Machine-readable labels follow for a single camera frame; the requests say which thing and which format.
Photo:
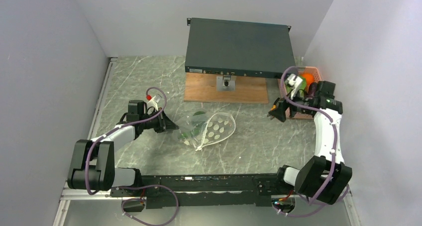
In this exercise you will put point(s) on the purple fake eggplant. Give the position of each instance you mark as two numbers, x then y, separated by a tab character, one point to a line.
312	88

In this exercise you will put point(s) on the green fake cucumber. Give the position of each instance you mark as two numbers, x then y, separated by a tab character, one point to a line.
191	125

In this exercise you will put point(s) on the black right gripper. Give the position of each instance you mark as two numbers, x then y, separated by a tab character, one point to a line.
279	113

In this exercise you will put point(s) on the green fake leafy vegetable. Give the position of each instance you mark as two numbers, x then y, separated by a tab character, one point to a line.
298	86

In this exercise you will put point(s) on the orange fake fruit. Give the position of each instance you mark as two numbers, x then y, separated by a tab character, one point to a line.
309	78

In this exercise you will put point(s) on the polka dot zip top bag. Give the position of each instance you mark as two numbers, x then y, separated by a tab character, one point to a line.
219	127

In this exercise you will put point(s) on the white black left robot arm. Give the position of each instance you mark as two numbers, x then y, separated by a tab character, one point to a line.
92	165

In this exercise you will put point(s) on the dark network switch box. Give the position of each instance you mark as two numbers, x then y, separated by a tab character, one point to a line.
238	48

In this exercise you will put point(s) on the pink plastic basket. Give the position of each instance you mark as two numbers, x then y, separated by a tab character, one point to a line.
303	90

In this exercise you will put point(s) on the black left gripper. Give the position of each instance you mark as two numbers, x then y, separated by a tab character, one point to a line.
165	123

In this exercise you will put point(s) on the orange handled pliers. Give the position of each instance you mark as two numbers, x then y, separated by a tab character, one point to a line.
272	113

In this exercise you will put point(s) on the wooden board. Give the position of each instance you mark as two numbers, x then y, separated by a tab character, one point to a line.
202	88

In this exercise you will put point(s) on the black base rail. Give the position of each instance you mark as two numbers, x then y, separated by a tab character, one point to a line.
208	190

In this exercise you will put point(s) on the grey metal bracket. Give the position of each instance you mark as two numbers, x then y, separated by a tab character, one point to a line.
225	83

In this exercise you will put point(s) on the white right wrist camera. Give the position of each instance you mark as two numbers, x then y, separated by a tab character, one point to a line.
294	82

